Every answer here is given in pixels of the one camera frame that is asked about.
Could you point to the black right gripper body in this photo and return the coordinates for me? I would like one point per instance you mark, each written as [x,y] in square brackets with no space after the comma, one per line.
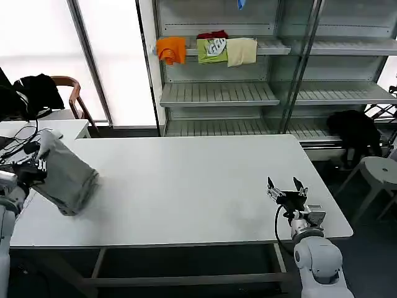
[291,201]

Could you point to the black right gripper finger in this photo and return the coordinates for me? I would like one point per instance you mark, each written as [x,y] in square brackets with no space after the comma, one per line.
[274,190]
[301,187]

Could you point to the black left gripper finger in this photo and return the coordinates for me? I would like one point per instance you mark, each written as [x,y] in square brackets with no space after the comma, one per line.
[26,160]
[41,164]

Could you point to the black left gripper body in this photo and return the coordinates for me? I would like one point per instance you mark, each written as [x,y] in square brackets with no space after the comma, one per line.
[26,175]

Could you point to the grey printed t-shirt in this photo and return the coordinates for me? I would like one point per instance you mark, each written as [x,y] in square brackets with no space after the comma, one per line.
[66,183]

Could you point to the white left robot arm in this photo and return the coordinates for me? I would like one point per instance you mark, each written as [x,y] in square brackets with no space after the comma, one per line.
[6,223]

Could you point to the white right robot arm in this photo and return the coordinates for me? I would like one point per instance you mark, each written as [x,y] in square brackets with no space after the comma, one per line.
[319,260]

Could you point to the small white side desk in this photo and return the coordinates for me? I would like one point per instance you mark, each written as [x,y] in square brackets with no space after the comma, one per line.
[62,127]

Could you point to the black jacket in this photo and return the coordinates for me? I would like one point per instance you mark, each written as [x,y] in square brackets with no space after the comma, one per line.
[38,93]

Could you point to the black monitor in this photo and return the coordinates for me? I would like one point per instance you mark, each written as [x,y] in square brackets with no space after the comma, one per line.
[6,93]

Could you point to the brown wooden chair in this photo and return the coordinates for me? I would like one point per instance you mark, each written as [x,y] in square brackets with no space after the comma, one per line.
[79,99]

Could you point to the grey round stool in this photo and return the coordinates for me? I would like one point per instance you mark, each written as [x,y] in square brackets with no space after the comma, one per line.
[378,174]

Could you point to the large white table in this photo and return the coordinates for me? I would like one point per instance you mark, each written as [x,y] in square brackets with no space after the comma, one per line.
[192,192]

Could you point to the grey metal shelf with cloths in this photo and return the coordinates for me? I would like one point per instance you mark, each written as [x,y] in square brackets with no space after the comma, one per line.
[248,77]

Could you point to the thin dark pole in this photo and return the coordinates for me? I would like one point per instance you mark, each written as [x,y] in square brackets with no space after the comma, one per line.
[147,68]

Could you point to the grey window frame post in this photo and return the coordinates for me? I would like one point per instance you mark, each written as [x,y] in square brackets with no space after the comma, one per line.
[90,62]

